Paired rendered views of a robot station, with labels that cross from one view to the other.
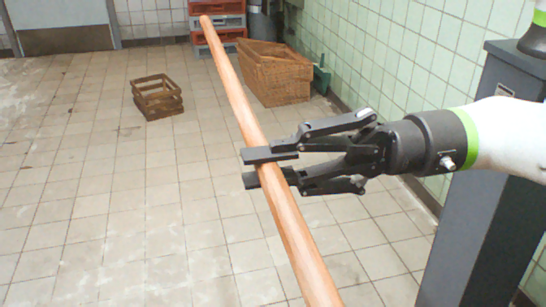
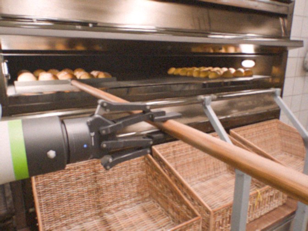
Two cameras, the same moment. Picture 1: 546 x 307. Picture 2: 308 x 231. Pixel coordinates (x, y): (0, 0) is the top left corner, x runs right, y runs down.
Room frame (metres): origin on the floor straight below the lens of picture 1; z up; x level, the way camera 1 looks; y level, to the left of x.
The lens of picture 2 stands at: (0.89, -0.15, 1.33)
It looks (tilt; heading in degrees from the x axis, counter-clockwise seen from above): 14 degrees down; 164
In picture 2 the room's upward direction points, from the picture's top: straight up
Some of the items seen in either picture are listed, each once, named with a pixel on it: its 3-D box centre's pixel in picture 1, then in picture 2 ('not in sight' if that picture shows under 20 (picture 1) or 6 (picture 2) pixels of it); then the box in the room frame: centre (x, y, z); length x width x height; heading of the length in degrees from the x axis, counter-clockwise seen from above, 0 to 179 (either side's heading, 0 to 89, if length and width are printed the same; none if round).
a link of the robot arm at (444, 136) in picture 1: (429, 144); (45, 144); (0.49, -0.22, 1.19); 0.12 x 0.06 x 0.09; 14
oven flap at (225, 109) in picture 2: not in sight; (186, 110); (-0.38, 0.42, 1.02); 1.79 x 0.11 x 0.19; 105
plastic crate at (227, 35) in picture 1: (218, 31); not in sight; (4.51, 0.62, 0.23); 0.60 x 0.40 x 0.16; 105
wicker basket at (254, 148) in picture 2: not in sight; (283, 151); (-0.29, 1.09, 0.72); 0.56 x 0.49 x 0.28; 106
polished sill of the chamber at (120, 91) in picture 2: not in sight; (184, 86); (-0.41, 0.41, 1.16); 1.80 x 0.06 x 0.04; 105
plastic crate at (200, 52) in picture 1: (218, 45); not in sight; (4.51, 0.62, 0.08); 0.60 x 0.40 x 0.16; 107
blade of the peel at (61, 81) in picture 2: not in sight; (64, 79); (-0.71, -0.28, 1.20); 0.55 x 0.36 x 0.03; 104
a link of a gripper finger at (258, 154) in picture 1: (269, 153); (164, 116); (0.43, 0.01, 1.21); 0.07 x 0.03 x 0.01; 104
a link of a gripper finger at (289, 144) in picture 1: (289, 138); (153, 109); (0.44, -0.02, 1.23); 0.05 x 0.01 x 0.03; 104
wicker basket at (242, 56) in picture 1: (270, 65); not in sight; (3.34, 0.02, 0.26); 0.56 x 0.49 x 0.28; 21
